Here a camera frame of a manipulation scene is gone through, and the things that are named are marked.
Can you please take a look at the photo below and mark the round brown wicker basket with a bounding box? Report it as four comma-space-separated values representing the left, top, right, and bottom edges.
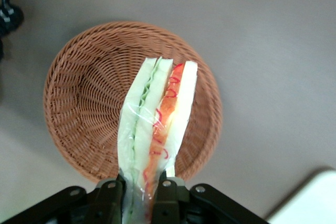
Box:
43, 20, 223, 184

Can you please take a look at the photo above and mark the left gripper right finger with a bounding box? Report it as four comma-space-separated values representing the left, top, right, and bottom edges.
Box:
151, 170, 270, 224

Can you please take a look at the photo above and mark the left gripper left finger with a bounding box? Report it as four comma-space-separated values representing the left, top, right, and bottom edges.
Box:
0, 174, 127, 224

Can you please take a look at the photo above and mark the triangle sandwich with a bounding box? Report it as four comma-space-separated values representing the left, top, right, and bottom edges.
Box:
117, 56, 198, 224

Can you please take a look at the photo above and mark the beige plastic tray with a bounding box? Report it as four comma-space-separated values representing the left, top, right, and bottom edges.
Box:
265, 166, 336, 224

